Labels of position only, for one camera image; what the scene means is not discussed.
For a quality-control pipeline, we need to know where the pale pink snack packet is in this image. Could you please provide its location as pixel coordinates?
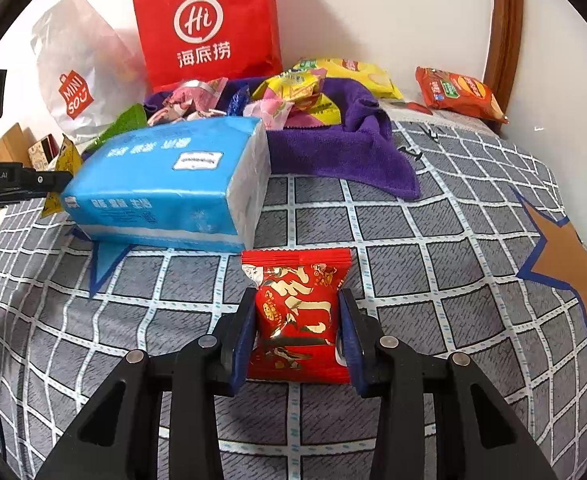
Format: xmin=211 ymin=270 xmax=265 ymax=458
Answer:
xmin=254 ymin=99 xmax=295 ymax=133

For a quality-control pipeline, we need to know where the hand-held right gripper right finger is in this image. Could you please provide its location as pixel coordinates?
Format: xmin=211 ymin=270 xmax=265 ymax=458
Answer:
xmin=337 ymin=289 xmax=557 ymax=480

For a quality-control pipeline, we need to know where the yellow chip bag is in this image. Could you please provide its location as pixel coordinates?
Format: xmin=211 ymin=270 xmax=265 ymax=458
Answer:
xmin=288 ymin=57 xmax=404 ymax=101

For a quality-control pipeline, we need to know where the red gold snack packet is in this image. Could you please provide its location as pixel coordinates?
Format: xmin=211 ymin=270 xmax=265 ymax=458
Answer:
xmin=241 ymin=247 xmax=353 ymax=385

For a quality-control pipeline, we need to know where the blue tissue pack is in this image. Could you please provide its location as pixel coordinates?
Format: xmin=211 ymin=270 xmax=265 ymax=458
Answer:
xmin=61 ymin=116 xmax=273 ymax=254

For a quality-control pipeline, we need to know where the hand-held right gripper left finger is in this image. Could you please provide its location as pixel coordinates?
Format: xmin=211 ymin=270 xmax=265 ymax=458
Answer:
xmin=36 ymin=287 xmax=259 ymax=480

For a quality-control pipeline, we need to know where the pink yellow snack packet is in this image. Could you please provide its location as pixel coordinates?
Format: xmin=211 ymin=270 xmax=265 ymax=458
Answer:
xmin=251 ymin=71 xmax=344 ymax=128

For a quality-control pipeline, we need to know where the wooden headboard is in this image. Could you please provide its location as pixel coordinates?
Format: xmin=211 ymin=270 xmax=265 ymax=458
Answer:
xmin=0 ymin=122 xmax=37 ymax=166

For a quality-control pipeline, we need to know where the white plastic bag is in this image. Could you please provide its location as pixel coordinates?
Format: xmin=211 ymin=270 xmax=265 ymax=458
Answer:
xmin=30 ymin=0 xmax=149 ymax=143

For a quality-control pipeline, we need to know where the purple towel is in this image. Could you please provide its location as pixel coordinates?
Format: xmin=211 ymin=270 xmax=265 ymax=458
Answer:
xmin=144 ymin=76 xmax=421 ymax=202

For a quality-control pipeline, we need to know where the wooden door frame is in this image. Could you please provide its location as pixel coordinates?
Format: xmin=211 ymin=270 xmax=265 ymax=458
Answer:
xmin=483 ymin=0 xmax=524 ymax=96

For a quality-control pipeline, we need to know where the patterned box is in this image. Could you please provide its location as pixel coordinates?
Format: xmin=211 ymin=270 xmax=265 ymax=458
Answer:
xmin=28 ymin=134 xmax=62 ymax=168

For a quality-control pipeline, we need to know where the orange chip bag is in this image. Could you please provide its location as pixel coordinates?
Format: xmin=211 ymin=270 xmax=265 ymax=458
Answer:
xmin=415 ymin=66 xmax=509 ymax=125

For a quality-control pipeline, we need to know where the grey grid blanket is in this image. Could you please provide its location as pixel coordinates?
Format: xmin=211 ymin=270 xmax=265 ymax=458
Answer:
xmin=0 ymin=122 xmax=587 ymax=480

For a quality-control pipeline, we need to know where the red paper bag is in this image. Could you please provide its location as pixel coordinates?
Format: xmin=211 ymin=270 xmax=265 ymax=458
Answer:
xmin=131 ymin=0 xmax=284 ymax=93

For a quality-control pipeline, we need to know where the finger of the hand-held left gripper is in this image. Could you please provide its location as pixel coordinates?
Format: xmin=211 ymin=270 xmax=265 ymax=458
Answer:
xmin=18 ymin=169 xmax=72 ymax=197

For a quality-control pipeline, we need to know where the green snack packet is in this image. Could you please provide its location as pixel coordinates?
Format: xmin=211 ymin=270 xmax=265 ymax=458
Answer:
xmin=81 ymin=104 xmax=148 ymax=158

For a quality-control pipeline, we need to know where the pink brown snack packet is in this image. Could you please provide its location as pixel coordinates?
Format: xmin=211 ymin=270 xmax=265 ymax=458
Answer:
xmin=174 ymin=77 xmax=229 ymax=111
xmin=148 ymin=100 xmax=194 ymax=126

